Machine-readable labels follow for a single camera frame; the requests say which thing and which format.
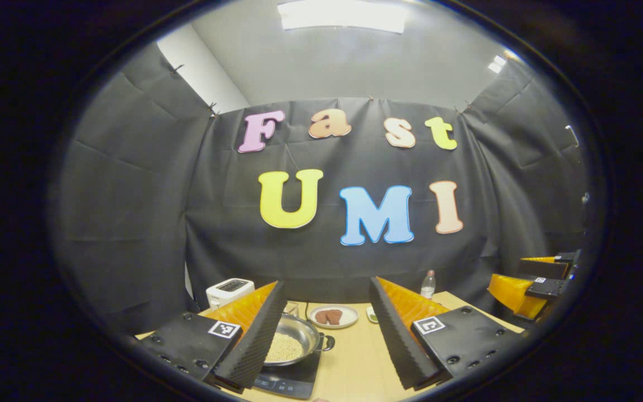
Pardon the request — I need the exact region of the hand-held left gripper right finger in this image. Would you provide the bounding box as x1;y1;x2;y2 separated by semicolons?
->
369;276;525;390

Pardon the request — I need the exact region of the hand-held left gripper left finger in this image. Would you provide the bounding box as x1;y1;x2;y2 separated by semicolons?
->
135;280;287;391

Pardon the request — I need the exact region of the stainless steel pot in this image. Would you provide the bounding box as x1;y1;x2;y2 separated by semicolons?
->
263;314;335;367

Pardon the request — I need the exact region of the black induction cooktop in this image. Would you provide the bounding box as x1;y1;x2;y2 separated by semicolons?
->
252;349;322;400

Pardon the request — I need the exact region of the pile of soybeans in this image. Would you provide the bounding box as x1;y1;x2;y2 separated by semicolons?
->
266;332;304;362

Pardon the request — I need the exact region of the white round plate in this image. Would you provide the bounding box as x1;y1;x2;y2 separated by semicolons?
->
309;304;359;329

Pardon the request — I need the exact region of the white toaster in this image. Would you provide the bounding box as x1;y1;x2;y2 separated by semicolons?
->
206;278;255;309

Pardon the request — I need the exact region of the black backdrop cloth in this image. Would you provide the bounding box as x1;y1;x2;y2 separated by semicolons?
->
54;42;593;336

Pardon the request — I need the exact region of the large ceiling light panel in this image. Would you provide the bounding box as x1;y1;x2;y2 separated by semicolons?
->
277;0;409;33

